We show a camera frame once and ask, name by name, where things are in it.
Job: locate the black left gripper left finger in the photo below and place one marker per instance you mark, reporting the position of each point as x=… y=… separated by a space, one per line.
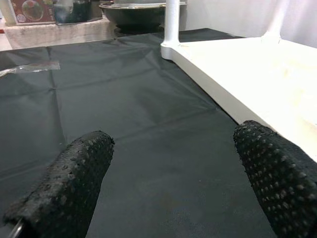
x=62 y=188

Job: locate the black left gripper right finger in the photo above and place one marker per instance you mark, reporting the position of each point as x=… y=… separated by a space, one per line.
x=282 y=183

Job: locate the white plastic table top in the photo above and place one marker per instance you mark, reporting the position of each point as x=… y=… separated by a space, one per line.
x=260 y=81

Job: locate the white plastic table leg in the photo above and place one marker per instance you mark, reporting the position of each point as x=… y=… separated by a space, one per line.
x=172 y=22
x=276 y=19

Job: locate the crinkled clear tape strip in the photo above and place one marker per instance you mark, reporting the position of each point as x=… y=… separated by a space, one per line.
x=32 y=68

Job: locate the bench with white lace cloth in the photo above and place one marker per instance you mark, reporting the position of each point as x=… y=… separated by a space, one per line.
x=57 y=33

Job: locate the black plastic bag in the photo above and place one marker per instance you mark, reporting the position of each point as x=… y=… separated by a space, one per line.
x=74 y=11

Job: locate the black round wok stand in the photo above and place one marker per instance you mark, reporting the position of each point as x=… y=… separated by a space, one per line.
x=133 y=15

